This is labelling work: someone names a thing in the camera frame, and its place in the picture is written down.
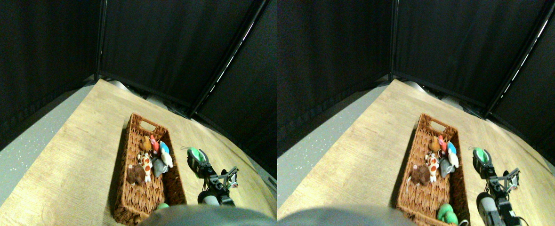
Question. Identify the black bracket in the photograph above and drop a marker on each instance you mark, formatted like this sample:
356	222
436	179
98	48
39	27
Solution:
229	176

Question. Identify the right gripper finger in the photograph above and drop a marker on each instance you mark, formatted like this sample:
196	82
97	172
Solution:
191	165
477	167
205	157
490	159

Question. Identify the black curtain stand foot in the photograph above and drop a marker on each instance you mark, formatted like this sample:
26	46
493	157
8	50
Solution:
273	180
178	109
472	109

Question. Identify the grey plush toy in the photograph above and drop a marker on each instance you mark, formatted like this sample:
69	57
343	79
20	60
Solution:
445	168
158	167

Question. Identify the red plush toy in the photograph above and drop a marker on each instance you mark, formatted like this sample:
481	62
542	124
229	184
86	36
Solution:
442	143
154	142

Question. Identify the green plush toy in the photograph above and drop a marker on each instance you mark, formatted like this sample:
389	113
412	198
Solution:
163	206
446	214
480	154
193	153

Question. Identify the black curtain stand pole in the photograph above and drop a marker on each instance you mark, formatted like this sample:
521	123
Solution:
100	40
392	40
522	56
228	56

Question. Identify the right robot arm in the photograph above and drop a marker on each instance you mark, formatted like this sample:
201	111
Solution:
489	207
211	195

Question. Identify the blue plush toy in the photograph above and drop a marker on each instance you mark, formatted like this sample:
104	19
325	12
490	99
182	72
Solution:
165	151
452	152

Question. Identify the orange plush toy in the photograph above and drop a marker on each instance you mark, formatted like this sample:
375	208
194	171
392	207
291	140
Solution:
145	143
433	143

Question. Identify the brown wicker basket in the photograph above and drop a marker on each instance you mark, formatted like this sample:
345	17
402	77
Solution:
136	197
423	197

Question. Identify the white brown spotted plush toy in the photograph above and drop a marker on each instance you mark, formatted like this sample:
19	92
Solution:
146	162
431	164

